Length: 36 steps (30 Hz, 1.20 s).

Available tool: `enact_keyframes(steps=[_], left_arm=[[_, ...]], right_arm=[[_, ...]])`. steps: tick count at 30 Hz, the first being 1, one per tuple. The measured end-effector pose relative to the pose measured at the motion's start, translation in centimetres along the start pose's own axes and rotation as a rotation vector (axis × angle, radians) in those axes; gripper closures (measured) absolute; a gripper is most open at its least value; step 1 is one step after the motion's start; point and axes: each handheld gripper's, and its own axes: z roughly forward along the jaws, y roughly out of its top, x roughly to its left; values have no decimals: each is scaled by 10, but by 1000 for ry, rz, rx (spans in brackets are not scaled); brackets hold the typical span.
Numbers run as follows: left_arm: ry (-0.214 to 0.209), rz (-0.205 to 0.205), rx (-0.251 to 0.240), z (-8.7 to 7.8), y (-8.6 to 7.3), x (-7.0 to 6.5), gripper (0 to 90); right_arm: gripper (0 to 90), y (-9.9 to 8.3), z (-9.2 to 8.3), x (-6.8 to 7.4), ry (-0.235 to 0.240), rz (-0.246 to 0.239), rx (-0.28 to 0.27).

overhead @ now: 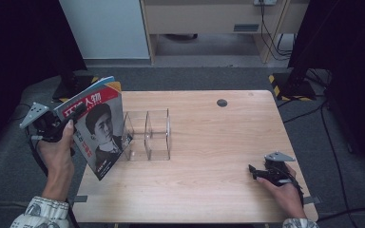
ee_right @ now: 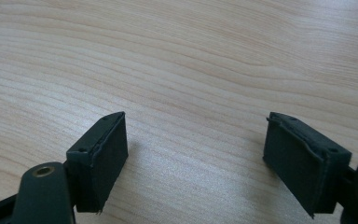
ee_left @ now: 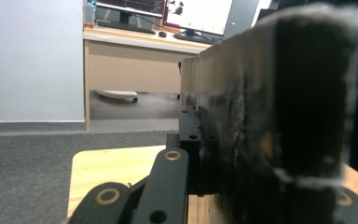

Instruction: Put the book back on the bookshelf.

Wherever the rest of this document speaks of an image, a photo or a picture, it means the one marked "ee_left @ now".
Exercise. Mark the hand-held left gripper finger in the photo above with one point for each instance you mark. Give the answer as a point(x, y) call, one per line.
point(190, 124)

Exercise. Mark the magazine with portrait cover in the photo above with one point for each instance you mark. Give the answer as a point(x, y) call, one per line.
point(292, 109)

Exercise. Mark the low flat device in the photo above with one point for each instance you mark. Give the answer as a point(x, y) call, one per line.
point(118, 94)

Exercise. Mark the beige wooden desk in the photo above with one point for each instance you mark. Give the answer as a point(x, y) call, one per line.
point(130, 68)

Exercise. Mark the black keyboard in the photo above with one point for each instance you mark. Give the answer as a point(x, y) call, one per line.
point(195, 38)
point(126, 26)

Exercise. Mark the black computer mouse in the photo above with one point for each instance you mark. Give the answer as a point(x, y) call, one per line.
point(162, 34)

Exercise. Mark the bright screen monitor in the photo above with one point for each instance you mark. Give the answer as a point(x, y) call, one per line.
point(199, 14)

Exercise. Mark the grey flat panel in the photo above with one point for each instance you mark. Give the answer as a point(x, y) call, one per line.
point(241, 17)

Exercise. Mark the dark screen monitor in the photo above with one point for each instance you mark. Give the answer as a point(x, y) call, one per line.
point(130, 5)

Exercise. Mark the clear plastic bottle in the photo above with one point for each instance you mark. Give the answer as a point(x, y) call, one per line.
point(89, 14)

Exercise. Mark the white partition panel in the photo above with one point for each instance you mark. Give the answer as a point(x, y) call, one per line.
point(31, 59)

